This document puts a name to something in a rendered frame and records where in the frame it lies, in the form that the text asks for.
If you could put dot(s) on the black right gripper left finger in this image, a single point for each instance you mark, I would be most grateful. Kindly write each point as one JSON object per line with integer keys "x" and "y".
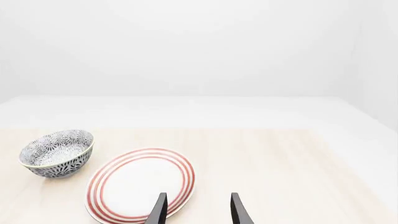
{"x": 159, "y": 210}

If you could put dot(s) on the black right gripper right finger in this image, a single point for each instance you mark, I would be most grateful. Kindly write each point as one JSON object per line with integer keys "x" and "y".
{"x": 237, "y": 211}

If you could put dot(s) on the white plate with red rings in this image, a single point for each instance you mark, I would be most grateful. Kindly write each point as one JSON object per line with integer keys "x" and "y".
{"x": 140, "y": 182}

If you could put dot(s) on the black and white patterned bowl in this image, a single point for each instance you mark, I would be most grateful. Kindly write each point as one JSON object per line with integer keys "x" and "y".
{"x": 56, "y": 154}

